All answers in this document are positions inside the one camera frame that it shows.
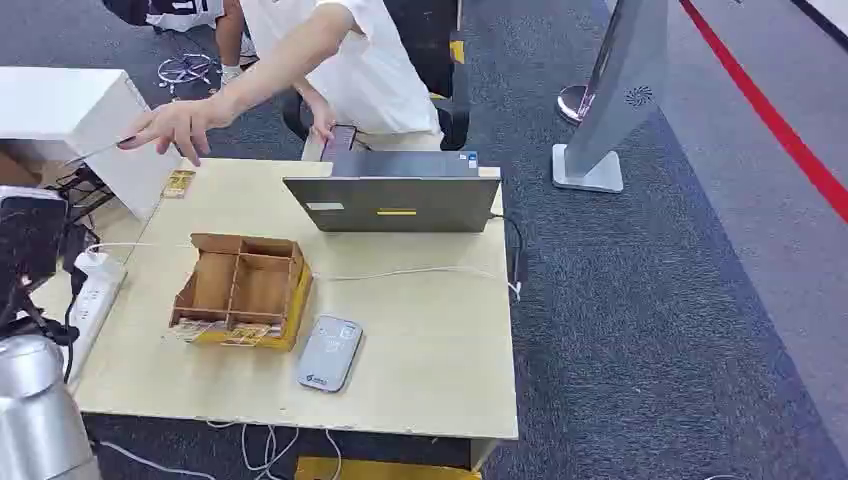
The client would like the person's right hand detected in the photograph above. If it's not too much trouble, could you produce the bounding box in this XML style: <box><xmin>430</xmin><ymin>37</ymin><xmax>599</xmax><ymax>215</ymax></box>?
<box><xmin>117</xmin><ymin>97</ymin><xmax>231</xmax><ymax>168</ymax></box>

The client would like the person's left hand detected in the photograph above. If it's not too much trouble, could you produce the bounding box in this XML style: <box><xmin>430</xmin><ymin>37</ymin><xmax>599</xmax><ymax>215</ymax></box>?
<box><xmin>307</xmin><ymin>97</ymin><xmax>340</xmax><ymax>146</ymax></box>

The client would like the robot left hand grey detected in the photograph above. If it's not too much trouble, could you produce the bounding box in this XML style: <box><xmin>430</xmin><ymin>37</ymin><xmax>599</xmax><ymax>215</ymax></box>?
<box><xmin>0</xmin><ymin>186</ymin><xmax>71</xmax><ymax>327</ymax></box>

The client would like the dark smartphone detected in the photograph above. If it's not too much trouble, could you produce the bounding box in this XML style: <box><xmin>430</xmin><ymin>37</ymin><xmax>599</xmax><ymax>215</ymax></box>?
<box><xmin>319</xmin><ymin>124</ymin><xmax>359</xmax><ymax>164</ymax></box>

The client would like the thin card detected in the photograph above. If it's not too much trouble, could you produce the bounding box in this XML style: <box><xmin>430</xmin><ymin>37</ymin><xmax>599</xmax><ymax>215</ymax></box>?
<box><xmin>64</xmin><ymin>137</ymin><xmax>135</xmax><ymax>168</ymax></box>

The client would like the printed card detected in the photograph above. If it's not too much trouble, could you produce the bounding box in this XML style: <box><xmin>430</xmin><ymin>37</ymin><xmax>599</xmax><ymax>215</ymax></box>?
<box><xmin>161</xmin><ymin>169</ymin><xmax>198</xmax><ymax>201</ymax></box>

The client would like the silver chair base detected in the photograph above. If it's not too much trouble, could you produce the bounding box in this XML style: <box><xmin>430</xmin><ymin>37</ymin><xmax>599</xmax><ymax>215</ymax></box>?
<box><xmin>156</xmin><ymin>52</ymin><xmax>221</xmax><ymax>95</ymax></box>

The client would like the person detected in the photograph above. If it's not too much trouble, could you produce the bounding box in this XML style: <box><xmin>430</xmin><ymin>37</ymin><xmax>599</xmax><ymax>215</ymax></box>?
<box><xmin>238</xmin><ymin>0</ymin><xmax>446</xmax><ymax>153</ymax></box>
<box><xmin>102</xmin><ymin>0</ymin><xmax>260</xmax><ymax>86</ymax></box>

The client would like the white power strip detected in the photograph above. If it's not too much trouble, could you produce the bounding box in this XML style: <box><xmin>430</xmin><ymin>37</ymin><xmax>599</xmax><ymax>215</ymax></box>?
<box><xmin>64</xmin><ymin>250</ymin><xmax>129</xmax><ymax>382</ymax></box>

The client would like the white cabinet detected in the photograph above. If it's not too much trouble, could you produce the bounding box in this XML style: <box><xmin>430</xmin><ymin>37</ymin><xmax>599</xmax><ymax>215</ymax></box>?
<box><xmin>0</xmin><ymin>66</ymin><xmax>184</xmax><ymax>222</ymax></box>

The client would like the grey laptop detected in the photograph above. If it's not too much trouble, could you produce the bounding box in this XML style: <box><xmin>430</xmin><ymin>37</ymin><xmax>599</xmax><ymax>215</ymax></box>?
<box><xmin>282</xmin><ymin>149</ymin><xmax>503</xmax><ymax>235</ymax></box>

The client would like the wooden card box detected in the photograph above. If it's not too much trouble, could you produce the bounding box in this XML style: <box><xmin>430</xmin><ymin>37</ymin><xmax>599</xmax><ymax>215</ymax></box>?
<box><xmin>168</xmin><ymin>231</ymin><xmax>315</xmax><ymax>353</ymax></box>

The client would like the card stack in box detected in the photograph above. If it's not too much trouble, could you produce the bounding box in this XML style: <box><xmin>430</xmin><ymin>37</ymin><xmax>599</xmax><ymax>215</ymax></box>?
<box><xmin>173</xmin><ymin>318</ymin><xmax>231</xmax><ymax>344</ymax></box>
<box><xmin>221</xmin><ymin>323</ymin><xmax>274</xmax><ymax>348</ymax></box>

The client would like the grey card reader device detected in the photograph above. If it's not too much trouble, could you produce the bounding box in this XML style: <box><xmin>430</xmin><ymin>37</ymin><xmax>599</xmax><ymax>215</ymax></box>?
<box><xmin>295</xmin><ymin>315</ymin><xmax>365</xmax><ymax>395</ymax></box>

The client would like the chrome stanchion base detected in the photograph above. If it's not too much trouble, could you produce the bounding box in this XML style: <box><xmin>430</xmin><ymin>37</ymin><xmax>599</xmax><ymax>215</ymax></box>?
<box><xmin>557</xmin><ymin>84</ymin><xmax>598</xmax><ymax>126</ymax></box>

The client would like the grey kiosk stand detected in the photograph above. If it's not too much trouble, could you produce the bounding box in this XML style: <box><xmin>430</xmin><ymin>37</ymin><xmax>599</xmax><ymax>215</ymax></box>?
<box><xmin>551</xmin><ymin>0</ymin><xmax>671</xmax><ymax>195</ymax></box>

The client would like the yellow board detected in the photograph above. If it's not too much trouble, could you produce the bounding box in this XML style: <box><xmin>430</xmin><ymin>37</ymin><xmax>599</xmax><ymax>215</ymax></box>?
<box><xmin>294</xmin><ymin>456</ymin><xmax>483</xmax><ymax>480</ymax></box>

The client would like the red floor tape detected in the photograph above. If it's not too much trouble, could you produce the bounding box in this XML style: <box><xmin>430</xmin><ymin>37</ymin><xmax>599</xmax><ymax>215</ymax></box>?
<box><xmin>678</xmin><ymin>0</ymin><xmax>848</xmax><ymax>225</ymax></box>

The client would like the black laptop cable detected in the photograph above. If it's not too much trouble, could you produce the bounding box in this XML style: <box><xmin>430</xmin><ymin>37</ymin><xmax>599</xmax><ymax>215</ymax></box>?
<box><xmin>488</xmin><ymin>212</ymin><xmax>529</xmax><ymax>294</ymax></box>

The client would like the white floor cable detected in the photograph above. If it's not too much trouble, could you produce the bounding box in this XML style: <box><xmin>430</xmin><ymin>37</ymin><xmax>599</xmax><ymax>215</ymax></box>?
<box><xmin>97</xmin><ymin>439</ymin><xmax>219</xmax><ymax>480</ymax></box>

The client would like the looped white cable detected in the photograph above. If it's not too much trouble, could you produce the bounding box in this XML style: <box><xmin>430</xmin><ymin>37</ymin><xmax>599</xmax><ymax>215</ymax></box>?
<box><xmin>206</xmin><ymin>421</ymin><xmax>344</xmax><ymax>480</ymax></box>

